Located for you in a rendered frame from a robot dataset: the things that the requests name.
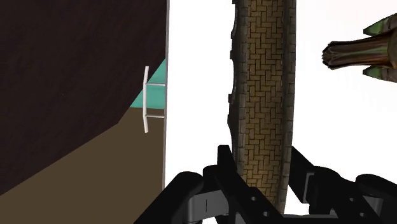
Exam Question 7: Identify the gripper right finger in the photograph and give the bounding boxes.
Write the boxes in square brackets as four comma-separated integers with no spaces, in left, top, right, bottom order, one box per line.
[288,146,397,224]

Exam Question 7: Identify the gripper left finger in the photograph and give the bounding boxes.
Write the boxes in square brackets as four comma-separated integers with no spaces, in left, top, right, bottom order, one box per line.
[133,144,284,224]

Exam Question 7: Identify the brown woven-pattern disc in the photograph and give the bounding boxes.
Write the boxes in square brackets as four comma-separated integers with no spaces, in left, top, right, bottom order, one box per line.
[227,0,297,215]

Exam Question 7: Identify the brown and green figure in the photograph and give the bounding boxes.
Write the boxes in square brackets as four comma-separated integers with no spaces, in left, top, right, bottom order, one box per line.
[321,12,397,83]

